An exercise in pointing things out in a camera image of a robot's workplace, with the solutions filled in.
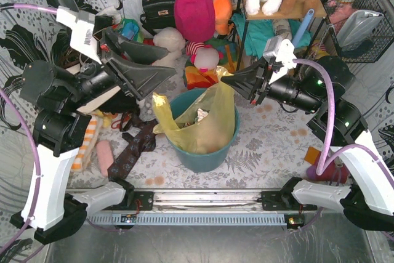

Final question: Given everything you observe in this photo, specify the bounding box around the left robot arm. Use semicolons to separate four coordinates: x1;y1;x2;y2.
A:
10;28;175;245

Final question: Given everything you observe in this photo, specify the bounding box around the black wire basket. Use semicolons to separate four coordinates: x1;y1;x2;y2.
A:
322;0;393;63

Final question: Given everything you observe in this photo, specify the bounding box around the aluminium rail base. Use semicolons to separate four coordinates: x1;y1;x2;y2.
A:
46;187;376;230

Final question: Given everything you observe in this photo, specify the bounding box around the dark floral necktie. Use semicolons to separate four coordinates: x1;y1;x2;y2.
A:
107;115;158;182

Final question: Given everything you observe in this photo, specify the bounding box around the pink sponge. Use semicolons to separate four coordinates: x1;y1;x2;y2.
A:
96;140;114;177

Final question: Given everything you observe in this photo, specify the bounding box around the red cloth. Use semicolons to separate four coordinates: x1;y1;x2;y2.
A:
143;38;155;46

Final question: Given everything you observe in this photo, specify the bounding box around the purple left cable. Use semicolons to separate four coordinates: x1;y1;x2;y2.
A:
0;2;59;254

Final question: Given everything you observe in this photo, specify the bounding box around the cream canvas tote bag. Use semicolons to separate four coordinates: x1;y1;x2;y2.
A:
63;63;120;114

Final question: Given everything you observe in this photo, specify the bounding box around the purple orange sock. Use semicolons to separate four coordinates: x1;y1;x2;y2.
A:
304;147;350;184

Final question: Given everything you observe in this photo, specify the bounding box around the teal trash bin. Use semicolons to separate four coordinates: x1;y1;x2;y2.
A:
167;88;241;173

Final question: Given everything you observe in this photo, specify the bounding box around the colorful printed scarf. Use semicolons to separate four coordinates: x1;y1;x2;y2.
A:
118;18;144;42

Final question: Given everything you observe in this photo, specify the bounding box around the blue lint roller mop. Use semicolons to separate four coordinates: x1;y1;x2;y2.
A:
292;9;315;48

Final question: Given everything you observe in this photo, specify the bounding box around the orange plush toy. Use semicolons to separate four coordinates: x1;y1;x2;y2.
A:
212;0;232;35

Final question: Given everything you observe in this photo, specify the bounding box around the cream plush sheep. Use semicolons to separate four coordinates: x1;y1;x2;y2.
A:
153;27;186;68

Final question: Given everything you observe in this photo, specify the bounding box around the pink striped plush doll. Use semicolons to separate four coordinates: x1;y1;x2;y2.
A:
186;42;223;73

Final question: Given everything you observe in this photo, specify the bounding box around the orange checkered towel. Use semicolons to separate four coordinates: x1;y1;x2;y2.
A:
71;115;103;172

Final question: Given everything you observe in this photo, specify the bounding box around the yellow trash bag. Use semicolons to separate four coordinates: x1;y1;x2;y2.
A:
152;66;236;154

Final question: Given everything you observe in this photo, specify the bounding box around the rainbow striped cloth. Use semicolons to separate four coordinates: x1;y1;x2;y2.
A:
183;38;238;90

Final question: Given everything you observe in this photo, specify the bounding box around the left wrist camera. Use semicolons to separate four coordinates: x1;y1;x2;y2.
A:
56;6;102;64

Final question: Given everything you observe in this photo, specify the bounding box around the magenta felt bag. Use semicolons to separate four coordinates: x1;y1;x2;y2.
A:
174;0;215;42

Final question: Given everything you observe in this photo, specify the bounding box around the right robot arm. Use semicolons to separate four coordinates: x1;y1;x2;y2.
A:
222;55;393;232

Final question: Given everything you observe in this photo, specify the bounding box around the silver foil pouch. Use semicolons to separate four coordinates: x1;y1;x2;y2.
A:
336;10;384;47

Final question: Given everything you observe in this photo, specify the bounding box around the teal folded cloth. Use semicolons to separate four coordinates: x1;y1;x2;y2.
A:
231;14;312;58

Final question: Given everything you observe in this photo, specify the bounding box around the black leather handbag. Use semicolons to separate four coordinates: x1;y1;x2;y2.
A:
140;0;176;36

